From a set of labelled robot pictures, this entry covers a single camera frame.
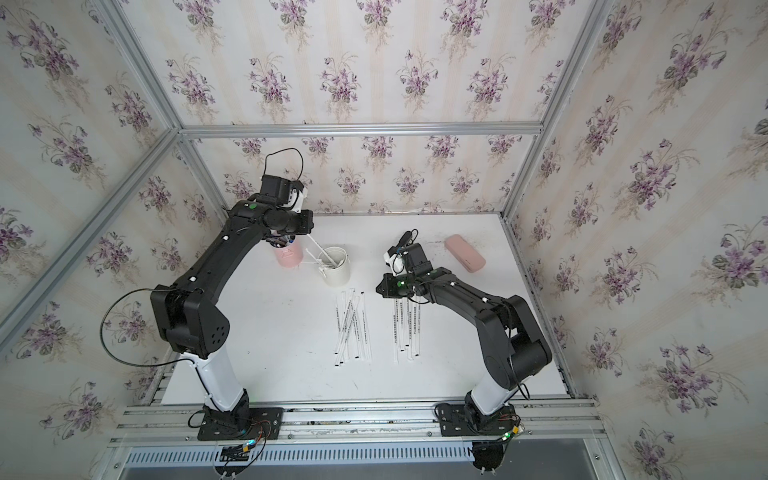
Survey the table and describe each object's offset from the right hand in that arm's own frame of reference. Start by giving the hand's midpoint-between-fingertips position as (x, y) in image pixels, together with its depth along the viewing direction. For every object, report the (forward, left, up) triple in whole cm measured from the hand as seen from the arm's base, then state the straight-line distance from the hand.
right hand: (380, 289), depth 88 cm
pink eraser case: (+21, -30, -9) cm, 38 cm away
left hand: (+14, +19, +14) cm, 27 cm away
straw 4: (-8, +12, -9) cm, 17 cm away
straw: (-4, -5, -9) cm, 11 cm away
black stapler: (+25, -9, -5) cm, 27 cm away
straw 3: (-10, +9, -8) cm, 16 cm away
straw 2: (-4, +10, -9) cm, 14 cm away
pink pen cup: (+14, +30, -2) cm, 33 cm away
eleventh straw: (-7, +4, -9) cm, 12 cm away
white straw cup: (+7, +13, -3) cm, 15 cm away
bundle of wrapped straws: (+12, +18, +2) cm, 22 cm away
